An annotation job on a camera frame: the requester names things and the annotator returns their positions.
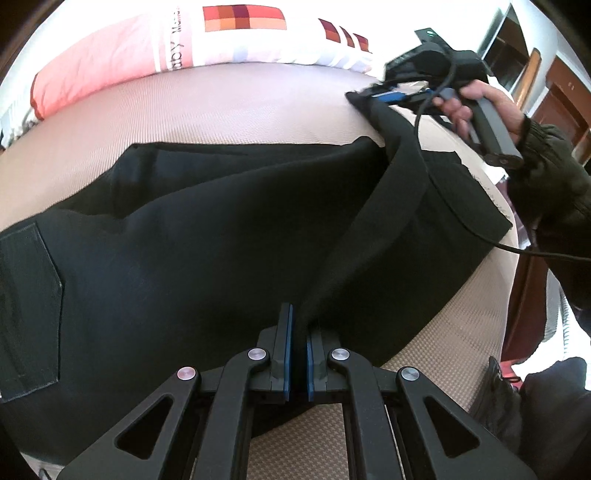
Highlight person's right forearm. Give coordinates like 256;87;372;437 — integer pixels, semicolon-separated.
505;115;591;324

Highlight black pants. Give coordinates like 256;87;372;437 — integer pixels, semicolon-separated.
0;95;513;444

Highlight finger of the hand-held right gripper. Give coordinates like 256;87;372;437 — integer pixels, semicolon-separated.
365;82;437;106

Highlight wooden door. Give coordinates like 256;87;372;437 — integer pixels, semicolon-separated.
529;55;591;164

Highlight pink checkered long pillow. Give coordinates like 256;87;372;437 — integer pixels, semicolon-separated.
30;4;375;118

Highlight wooden bed frame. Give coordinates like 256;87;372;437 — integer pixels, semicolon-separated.
501;249;557;370

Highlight black cable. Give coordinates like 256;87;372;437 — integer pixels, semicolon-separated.
412;51;591;261

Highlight person's right hand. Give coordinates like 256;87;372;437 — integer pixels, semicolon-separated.
436;79;529;148

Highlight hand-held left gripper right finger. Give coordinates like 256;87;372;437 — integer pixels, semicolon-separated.
305;328;539;480

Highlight dark cloth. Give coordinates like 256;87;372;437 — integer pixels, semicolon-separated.
475;355;591;480

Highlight beige woven bed mat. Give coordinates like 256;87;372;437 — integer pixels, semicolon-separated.
0;60;520;480

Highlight white striped cloth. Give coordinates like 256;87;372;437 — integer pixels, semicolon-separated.
545;277;583;361

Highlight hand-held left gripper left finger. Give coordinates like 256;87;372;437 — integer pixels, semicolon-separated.
55;302;296;480

